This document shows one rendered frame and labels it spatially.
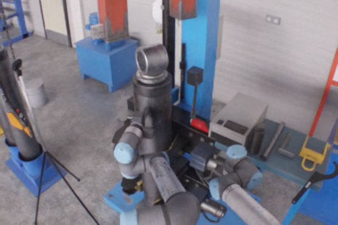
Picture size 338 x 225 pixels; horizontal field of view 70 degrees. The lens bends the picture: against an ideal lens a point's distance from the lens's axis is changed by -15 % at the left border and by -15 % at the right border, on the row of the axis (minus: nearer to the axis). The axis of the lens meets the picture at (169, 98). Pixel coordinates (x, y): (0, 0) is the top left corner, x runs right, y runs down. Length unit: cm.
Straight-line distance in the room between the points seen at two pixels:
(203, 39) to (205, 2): 24
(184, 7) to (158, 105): 53
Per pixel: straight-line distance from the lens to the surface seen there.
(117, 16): 123
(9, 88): 238
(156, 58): 138
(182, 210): 82
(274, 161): 168
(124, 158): 125
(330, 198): 262
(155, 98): 145
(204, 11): 163
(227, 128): 162
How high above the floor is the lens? 222
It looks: 34 degrees down
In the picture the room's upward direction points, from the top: straight up
